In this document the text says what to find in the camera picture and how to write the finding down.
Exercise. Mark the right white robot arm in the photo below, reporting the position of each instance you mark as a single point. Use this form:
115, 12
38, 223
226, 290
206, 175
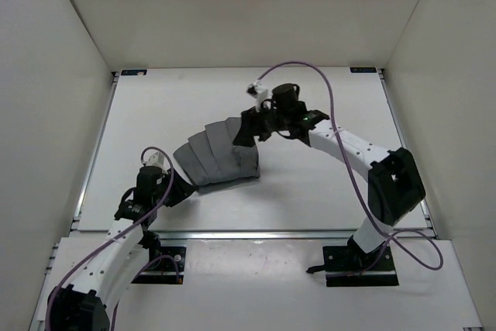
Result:
394, 186

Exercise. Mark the right blue corner label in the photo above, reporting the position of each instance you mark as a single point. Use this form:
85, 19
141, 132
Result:
363, 70

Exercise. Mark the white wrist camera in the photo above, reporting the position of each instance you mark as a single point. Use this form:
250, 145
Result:
258, 92
157, 159

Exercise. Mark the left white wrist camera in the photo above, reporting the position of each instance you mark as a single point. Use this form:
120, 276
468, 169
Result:
157, 159

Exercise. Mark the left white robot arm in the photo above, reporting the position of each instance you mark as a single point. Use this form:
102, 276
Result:
87, 297

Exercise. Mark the aluminium front table rail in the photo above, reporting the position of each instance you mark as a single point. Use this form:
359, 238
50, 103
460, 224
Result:
255, 235

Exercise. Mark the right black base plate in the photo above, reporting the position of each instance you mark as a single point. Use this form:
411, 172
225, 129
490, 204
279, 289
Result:
343, 271

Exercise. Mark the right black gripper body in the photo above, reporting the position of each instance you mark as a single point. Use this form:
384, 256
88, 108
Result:
266, 122

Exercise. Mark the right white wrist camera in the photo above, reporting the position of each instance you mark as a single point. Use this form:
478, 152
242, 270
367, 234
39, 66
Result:
258, 92

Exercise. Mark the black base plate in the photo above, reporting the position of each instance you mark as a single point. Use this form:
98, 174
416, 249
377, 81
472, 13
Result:
168, 266
343, 271

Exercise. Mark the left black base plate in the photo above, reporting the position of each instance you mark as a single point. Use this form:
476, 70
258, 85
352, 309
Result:
168, 266

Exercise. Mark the grey pleated skirt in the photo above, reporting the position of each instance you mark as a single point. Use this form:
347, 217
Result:
212, 162

